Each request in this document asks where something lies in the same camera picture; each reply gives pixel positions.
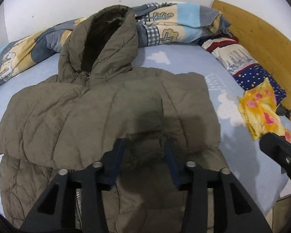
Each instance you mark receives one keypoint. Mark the light blue cloud bed sheet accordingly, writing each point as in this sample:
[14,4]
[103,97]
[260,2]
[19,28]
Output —
[242,165]

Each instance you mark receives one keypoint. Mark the olive quilted hooded jacket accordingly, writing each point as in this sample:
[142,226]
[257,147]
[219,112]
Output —
[99,106]

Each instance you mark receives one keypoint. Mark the star and stripe print pillow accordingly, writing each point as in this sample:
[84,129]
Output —
[245,63]

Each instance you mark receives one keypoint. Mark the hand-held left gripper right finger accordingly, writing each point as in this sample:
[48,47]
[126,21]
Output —
[170,159]

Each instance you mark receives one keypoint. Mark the patchwork tree print blanket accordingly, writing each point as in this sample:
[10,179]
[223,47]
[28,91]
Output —
[165,26]

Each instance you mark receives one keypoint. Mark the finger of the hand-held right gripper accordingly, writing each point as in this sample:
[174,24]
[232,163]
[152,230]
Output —
[276,148]

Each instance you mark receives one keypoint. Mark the small black object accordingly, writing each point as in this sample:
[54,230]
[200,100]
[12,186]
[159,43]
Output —
[284,111]

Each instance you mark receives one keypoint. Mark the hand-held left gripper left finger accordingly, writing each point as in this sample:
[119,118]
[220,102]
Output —
[118,154]

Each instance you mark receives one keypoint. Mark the yellow floral cloth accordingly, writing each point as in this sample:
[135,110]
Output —
[259,112]

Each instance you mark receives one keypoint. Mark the wooden headboard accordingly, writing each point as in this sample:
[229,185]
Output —
[264,36]

